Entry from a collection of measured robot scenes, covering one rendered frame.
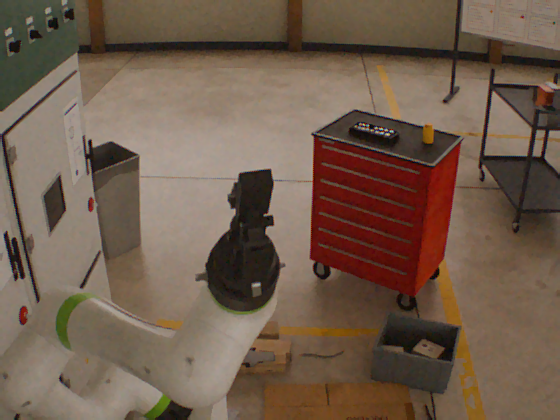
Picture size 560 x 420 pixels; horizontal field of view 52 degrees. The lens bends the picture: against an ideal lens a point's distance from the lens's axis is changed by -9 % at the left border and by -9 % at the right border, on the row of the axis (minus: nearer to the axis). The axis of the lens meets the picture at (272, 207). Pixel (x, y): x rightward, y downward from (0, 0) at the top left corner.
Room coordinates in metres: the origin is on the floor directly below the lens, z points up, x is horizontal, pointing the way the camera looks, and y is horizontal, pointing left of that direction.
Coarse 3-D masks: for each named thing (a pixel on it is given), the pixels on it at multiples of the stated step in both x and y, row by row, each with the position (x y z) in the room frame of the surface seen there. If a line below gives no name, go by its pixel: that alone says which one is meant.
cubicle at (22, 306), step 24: (0, 192) 1.42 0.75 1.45; (0, 216) 1.40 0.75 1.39; (0, 240) 1.36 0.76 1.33; (0, 264) 1.33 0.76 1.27; (0, 288) 1.30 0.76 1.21; (24, 288) 1.43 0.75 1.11; (0, 312) 1.26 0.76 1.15; (24, 312) 1.39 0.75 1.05; (0, 336) 1.23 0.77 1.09; (0, 408) 1.11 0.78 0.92
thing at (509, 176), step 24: (504, 96) 4.20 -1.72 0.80; (528, 96) 4.23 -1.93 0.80; (552, 96) 3.90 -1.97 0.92; (528, 120) 3.67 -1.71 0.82; (552, 120) 3.64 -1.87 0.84; (480, 168) 4.41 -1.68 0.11; (504, 168) 4.26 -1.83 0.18; (528, 168) 3.54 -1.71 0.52; (552, 168) 4.25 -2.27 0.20; (504, 192) 3.83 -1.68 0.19; (528, 192) 3.85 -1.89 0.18; (552, 192) 3.85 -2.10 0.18
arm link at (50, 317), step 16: (64, 288) 0.92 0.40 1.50; (80, 288) 0.93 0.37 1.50; (48, 304) 0.88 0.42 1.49; (64, 304) 0.86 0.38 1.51; (32, 320) 0.87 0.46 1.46; (48, 320) 0.85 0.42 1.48; (64, 320) 0.82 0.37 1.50; (48, 336) 0.84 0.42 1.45; (64, 336) 0.81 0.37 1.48; (64, 352) 0.84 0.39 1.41
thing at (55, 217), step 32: (64, 64) 2.05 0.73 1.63; (32, 96) 1.76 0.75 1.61; (64, 96) 1.97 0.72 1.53; (0, 128) 1.53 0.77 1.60; (32, 128) 1.69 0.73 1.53; (64, 128) 1.93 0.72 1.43; (0, 160) 1.49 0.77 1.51; (32, 160) 1.65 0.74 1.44; (64, 160) 1.90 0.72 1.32; (32, 192) 1.62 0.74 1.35; (64, 192) 1.85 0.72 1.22; (32, 224) 1.57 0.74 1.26; (64, 224) 1.81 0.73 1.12; (96, 224) 2.11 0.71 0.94; (32, 256) 1.53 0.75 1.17; (64, 256) 1.76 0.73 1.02; (96, 256) 2.09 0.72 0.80; (32, 288) 1.51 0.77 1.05; (96, 288) 1.99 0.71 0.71; (64, 384) 1.52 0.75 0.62
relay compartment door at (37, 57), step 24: (0, 0) 1.59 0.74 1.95; (24, 0) 1.74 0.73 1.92; (48, 0) 1.91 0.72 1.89; (72, 0) 2.12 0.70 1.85; (0, 24) 1.57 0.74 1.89; (24, 24) 1.72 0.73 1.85; (48, 24) 1.88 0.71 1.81; (72, 24) 2.10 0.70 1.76; (0, 48) 1.56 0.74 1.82; (24, 48) 1.70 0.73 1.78; (48, 48) 1.88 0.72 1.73; (72, 48) 2.08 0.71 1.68; (0, 72) 1.54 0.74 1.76; (24, 72) 1.68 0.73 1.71; (48, 72) 1.86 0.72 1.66; (0, 96) 1.52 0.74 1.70
